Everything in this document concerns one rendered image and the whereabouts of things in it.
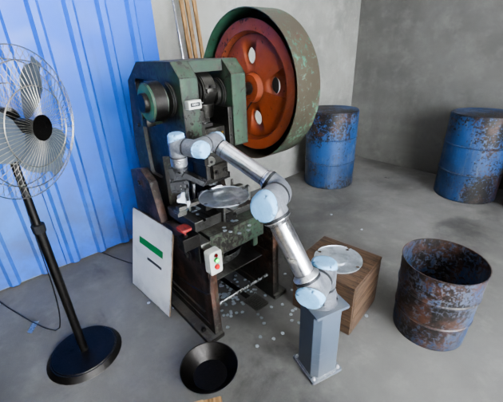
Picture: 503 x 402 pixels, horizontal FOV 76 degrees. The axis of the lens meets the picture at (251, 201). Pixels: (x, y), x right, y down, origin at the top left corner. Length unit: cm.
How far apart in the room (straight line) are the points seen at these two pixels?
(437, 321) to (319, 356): 66
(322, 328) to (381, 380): 49
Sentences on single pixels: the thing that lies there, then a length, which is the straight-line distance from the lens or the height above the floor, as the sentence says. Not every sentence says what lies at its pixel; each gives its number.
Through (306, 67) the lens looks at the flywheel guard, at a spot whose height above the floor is 145.
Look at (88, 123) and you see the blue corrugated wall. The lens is 273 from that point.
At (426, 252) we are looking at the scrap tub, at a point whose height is 38.
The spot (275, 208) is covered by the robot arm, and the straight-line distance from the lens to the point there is 120.
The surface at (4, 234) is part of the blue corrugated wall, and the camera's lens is 283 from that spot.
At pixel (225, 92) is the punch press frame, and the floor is 134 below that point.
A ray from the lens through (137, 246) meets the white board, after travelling 238.
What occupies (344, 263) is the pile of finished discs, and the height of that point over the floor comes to 36.
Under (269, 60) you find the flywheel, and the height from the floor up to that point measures 148.
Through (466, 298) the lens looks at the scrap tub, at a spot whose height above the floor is 39.
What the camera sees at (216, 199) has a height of 79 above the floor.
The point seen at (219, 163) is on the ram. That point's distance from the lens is 179.
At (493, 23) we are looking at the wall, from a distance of 441.
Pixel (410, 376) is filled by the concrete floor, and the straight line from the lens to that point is 203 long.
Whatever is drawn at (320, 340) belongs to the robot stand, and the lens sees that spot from 167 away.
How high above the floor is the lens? 154
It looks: 26 degrees down
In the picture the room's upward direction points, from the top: 2 degrees counter-clockwise
